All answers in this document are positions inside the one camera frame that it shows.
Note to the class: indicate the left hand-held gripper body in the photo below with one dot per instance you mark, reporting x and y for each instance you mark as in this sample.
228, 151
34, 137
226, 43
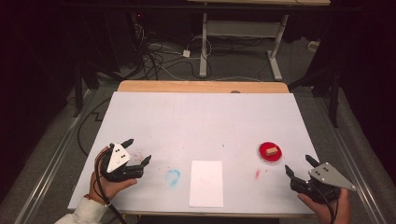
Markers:
118, 157

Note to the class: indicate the white paper sheet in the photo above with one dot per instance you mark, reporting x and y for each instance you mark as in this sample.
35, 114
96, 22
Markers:
206, 183

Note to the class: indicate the person's right hand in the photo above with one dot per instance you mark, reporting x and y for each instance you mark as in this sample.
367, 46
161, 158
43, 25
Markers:
342, 211

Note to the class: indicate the white power adapter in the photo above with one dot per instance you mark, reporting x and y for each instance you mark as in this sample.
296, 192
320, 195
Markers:
186, 53

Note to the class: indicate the small white box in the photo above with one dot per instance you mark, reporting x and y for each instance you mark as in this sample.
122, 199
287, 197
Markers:
313, 45

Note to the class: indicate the round red ink pad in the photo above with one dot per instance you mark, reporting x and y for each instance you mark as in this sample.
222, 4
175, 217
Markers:
264, 147

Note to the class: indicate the white desk frame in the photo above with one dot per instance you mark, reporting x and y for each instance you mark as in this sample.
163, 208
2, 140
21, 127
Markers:
243, 28

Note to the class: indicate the person's left hand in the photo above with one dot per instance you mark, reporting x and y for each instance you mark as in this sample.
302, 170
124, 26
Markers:
109, 188

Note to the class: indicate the black stand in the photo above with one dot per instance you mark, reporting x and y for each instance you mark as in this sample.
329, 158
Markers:
77, 93
333, 99

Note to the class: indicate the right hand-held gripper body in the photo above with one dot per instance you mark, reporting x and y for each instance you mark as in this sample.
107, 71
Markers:
327, 177

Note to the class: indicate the white foam board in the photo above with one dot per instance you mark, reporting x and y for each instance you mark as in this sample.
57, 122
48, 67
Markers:
199, 124

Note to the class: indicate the small wooden stamp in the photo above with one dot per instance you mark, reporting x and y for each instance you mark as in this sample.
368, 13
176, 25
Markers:
271, 151

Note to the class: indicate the metal floor rail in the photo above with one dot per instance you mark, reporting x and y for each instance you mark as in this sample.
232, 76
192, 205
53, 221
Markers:
351, 161
56, 152

